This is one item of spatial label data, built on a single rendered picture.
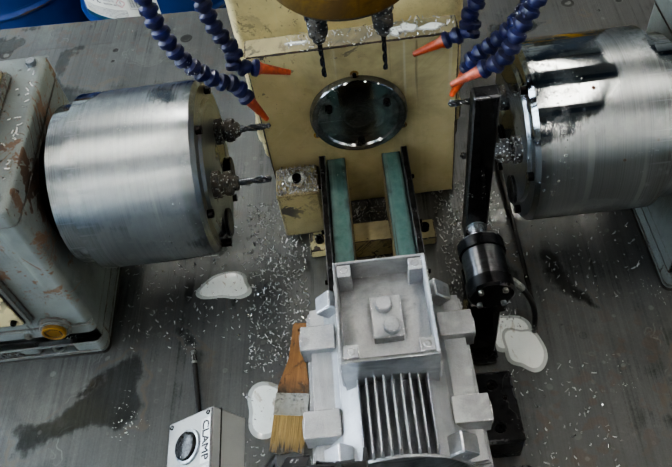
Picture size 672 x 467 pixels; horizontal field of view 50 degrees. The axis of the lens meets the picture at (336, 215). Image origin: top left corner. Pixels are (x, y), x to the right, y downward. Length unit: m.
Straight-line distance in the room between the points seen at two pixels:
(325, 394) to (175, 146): 0.36
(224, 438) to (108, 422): 0.39
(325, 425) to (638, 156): 0.50
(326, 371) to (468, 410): 0.16
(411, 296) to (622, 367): 0.44
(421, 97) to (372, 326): 0.44
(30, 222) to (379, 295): 0.46
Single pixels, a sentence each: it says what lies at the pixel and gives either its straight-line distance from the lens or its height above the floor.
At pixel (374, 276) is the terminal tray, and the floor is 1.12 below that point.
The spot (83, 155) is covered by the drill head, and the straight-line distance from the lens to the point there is 0.97.
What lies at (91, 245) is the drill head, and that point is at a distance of 1.00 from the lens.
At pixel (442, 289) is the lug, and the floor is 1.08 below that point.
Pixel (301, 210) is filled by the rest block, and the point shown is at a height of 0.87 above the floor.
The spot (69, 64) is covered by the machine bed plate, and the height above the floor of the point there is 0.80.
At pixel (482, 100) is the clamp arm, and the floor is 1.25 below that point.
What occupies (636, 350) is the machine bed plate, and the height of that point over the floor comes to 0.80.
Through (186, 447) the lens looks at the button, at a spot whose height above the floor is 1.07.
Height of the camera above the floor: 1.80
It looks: 52 degrees down
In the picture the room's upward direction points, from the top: 10 degrees counter-clockwise
